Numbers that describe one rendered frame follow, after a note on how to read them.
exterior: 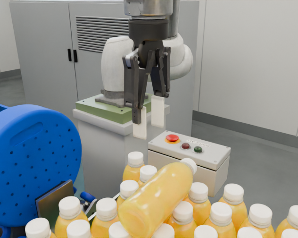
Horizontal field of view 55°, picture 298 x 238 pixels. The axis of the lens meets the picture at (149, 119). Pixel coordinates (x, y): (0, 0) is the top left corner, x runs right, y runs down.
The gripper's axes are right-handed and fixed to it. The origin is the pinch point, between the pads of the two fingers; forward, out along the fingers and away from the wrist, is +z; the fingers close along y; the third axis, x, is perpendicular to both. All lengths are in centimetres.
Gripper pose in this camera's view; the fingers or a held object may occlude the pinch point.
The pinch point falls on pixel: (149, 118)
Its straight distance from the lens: 60.8
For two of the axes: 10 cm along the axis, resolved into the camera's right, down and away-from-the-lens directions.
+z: 0.0, 9.2, 3.8
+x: 8.3, 2.1, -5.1
